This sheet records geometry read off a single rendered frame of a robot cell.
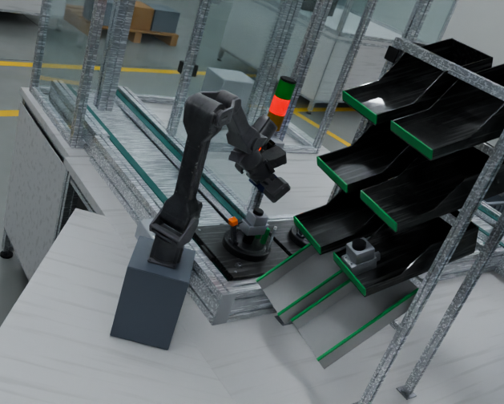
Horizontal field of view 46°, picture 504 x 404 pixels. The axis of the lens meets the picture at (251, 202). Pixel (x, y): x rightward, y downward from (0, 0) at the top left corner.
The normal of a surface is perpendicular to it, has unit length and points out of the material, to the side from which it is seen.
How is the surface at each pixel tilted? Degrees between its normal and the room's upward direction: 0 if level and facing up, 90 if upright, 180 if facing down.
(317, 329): 45
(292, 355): 0
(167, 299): 90
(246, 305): 90
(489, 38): 90
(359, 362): 0
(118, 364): 0
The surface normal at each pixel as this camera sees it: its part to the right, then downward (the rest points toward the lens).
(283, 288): -0.40, -0.65
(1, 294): 0.30, -0.85
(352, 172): -0.10, -0.80
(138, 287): -0.02, 0.44
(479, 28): -0.69, 0.12
